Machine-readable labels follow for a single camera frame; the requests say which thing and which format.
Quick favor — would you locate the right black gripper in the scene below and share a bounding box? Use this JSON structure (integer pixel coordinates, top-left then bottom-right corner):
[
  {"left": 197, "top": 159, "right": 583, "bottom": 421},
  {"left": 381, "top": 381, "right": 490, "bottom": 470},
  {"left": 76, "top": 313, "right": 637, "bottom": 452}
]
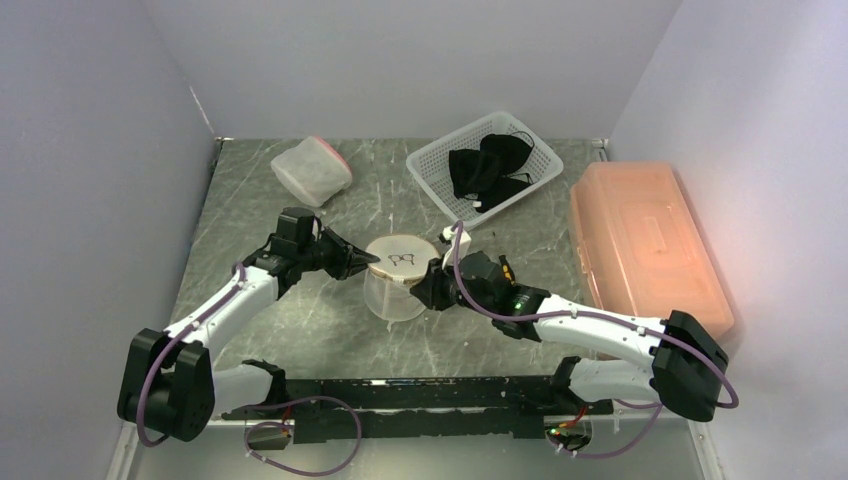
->
[{"left": 409, "top": 253, "right": 495, "bottom": 319}]

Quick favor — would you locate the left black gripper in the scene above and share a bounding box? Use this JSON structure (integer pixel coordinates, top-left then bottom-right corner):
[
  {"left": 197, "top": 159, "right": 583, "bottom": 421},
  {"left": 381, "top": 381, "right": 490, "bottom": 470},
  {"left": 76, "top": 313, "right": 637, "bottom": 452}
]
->
[{"left": 297, "top": 227, "right": 378, "bottom": 282}]

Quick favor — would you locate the white mesh laundry bag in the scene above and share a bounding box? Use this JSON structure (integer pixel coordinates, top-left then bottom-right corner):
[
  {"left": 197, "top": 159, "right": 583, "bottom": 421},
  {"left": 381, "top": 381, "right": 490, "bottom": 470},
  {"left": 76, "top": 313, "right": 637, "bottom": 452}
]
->
[{"left": 363, "top": 234, "right": 439, "bottom": 322}]

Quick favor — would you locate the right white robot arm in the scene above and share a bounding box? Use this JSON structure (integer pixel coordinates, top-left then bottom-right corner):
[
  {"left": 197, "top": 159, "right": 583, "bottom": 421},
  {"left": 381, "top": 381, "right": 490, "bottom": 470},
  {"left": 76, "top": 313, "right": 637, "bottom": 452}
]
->
[{"left": 410, "top": 252, "right": 739, "bottom": 422}]

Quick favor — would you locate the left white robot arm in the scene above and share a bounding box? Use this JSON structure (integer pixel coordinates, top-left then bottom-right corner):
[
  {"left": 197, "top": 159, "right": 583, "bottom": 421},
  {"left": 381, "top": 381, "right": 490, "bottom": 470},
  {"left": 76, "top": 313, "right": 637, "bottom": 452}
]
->
[{"left": 117, "top": 207, "right": 380, "bottom": 447}]

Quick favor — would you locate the black bra in basket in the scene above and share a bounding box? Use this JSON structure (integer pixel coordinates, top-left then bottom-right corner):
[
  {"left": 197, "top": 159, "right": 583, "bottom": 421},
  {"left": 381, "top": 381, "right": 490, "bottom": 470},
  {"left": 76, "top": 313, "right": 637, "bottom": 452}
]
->
[{"left": 448, "top": 131, "right": 535, "bottom": 213}]

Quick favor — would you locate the black yellow short screwdriver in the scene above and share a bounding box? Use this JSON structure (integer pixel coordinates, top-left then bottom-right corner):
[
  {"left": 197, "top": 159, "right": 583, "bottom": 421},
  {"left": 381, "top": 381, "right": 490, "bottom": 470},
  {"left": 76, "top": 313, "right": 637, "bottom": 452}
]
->
[{"left": 498, "top": 255, "right": 516, "bottom": 285}]

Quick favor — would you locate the white plastic basket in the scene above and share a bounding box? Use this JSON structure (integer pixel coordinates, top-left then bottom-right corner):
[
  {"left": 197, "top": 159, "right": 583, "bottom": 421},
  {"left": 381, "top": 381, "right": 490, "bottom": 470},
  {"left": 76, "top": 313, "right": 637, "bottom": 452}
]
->
[{"left": 406, "top": 111, "right": 564, "bottom": 230}]

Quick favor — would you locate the orange translucent storage box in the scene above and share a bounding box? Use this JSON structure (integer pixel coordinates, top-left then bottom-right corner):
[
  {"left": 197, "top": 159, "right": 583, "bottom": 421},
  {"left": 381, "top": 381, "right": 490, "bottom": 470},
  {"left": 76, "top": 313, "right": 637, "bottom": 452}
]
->
[{"left": 569, "top": 162, "right": 735, "bottom": 339}]

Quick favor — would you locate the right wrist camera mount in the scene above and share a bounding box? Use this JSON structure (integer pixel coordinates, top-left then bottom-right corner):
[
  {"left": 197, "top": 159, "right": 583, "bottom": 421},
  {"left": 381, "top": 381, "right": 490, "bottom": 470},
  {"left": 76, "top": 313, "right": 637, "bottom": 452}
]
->
[{"left": 438, "top": 224, "right": 471, "bottom": 255}]

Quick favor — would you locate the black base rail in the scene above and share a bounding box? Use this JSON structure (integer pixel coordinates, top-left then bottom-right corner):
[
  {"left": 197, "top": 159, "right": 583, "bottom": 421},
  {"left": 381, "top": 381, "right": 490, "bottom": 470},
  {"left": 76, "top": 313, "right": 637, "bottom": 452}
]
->
[{"left": 223, "top": 375, "right": 613, "bottom": 444}]

